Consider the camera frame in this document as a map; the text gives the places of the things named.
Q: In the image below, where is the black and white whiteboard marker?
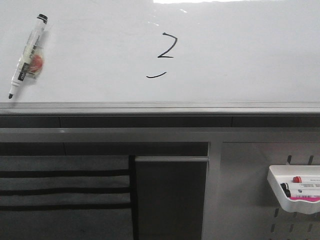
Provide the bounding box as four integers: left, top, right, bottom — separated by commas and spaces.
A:
8, 13, 48, 99

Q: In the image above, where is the white whiteboard table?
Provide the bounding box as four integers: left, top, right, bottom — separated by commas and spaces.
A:
0, 0, 320, 114

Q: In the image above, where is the white pegboard panel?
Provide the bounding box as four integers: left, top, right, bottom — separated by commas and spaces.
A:
216, 142, 320, 240

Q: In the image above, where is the grey fabric hanging organiser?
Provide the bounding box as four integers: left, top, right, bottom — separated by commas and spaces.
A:
0, 155, 139, 240

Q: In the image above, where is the black capped marker upper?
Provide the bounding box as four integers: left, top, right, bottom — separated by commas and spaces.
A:
280, 182, 320, 190

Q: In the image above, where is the black capped marker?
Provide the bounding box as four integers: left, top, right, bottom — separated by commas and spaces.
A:
280, 182, 320, 190
283, 189, 320, 198

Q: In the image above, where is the black capped marker lower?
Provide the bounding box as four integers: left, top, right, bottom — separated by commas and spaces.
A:
283, 189, 320, 198

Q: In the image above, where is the red capped marker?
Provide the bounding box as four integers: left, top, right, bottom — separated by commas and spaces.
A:
292, 175, 320, 184

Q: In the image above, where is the white plastic marker tray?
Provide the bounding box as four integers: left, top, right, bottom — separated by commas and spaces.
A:
267, 165, 320, 215

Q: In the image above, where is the pink marker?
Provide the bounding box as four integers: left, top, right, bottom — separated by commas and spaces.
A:
289, 197, 320, 202

